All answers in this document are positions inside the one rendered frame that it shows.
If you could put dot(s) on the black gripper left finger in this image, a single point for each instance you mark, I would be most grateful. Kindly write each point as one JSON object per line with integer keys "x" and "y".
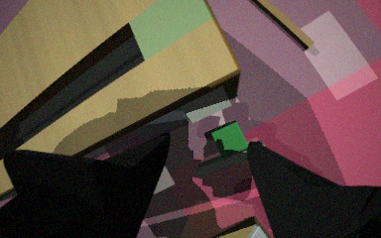
{"x": 119, "y": 189}

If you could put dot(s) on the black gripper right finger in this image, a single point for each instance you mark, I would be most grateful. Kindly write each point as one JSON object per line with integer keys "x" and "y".
{"x": 302, "y": 204}

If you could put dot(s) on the yellow narrow bar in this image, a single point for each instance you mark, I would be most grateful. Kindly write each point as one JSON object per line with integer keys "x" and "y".
{"x": 283, "y": 21}

